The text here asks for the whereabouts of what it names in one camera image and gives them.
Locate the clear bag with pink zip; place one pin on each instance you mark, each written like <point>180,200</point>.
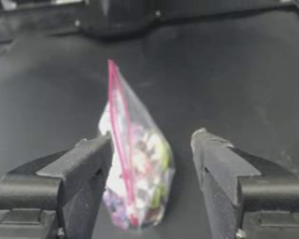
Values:
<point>143,174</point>

